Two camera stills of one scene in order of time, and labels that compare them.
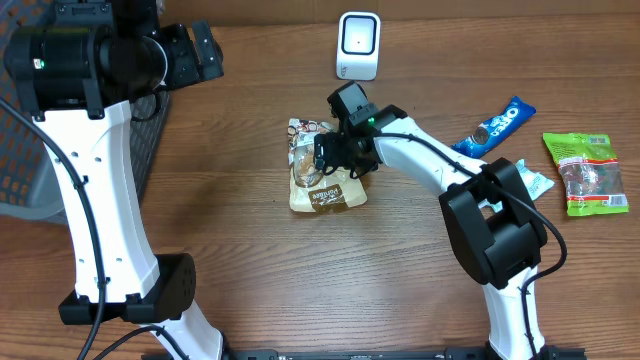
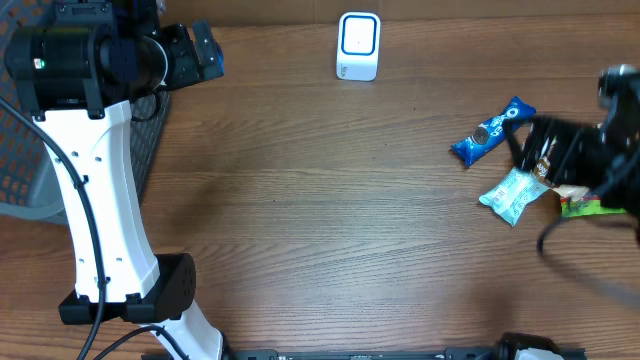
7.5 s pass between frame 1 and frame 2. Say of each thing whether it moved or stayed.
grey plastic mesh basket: stayed
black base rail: stayed
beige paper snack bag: moved
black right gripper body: moved
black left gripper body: stayed
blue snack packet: stayed
